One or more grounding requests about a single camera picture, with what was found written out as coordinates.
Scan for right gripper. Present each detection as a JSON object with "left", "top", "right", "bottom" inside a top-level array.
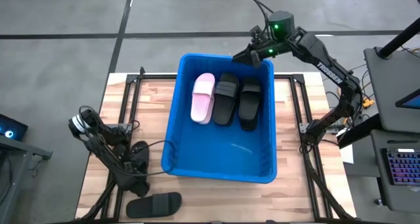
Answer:
[{"left": 232, "top": 24, "right": 279, "bottom": 69}]

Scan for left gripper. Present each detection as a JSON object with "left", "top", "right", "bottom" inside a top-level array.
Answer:
[{"left": 124, "top": 141, "right": 149, "bottom": 187}]

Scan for black slide sandal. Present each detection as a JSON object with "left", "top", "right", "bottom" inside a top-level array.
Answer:
[
  {"left": 212, "top": 72, "right": 240, "bottom": 127},
  {"left": 128, "top": 140, "right": 151, "bottom": 174},
  {"left": 238, "top": 77, "right": 263, "bottom": 132},
  {"left": 125, "top": 191, "right": 183, "bottom": 219}
]

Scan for blue plastic bin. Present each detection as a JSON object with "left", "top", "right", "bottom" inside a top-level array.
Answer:
[{"left": 160, "top": 53, "right": 278, "bottom": 185}]

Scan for dark grey side table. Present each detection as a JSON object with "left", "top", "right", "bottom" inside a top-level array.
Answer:
[{"left": 0, "top": 135, "right": 53, "bottom": 224}]

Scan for black computer with blue light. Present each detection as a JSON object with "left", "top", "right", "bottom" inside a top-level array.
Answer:
[{"left": 0, "top": 114, "right": 29, "bottom": 142}]

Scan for black flat bar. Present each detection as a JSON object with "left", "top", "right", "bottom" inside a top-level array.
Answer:
[{"left": 337, "top": 120, "right": 383, "bottom": 149}]

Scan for white paper sheet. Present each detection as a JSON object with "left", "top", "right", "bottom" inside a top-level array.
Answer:
[{"left": 339, "top": 141, "right": 355, "bottom": 164}]

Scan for grey desk with pole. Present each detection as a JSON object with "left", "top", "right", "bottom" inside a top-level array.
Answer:
[{"left": 363, "top": 46, "right": 420, "bottom": 135}]

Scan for black round pole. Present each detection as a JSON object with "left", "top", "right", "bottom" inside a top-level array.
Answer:
[{"left": 376, "top": 16, "right": 420, "bottom": 59}]

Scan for black monitor with blue screen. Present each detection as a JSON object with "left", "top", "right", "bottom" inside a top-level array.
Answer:
[{"left": 395, "top": 88, "right": 420, "bottom": 110}]

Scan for backlit rainbow keyboard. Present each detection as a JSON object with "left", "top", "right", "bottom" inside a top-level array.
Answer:
[{"left": 385, "top": 148, "right": 420, "bottom": 186}]

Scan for grey desk with keyboard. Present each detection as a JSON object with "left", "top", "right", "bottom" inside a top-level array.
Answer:
[{"left": 370, "top": 129, "right": 420, "bottom": 215}]

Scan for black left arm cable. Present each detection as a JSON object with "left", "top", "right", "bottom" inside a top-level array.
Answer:
[{"left": 77, "top": 104, "right": 177, "bottom": 178}]

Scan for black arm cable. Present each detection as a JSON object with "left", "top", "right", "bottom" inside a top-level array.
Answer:
[
  {"left": 245, "top": 0, "right": 275, "bottom": 41},
  {"left": 77, "top": 104, "right": 177, "bottom": 178}
]

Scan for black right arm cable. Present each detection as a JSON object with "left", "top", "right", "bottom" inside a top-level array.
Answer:
[{"left": 245, "top": 0, "right": 275, "bottom": 41}]

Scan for black aluminium extrusion frame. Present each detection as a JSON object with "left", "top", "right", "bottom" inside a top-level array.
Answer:
[{"left": 75, "top": 66, "right": 357, "bottom": 224}]

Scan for orange and yellow cable bundle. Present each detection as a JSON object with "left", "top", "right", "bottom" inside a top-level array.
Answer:
[{"left": 327, "top": 64, "right": 377, "bottom": 126}]

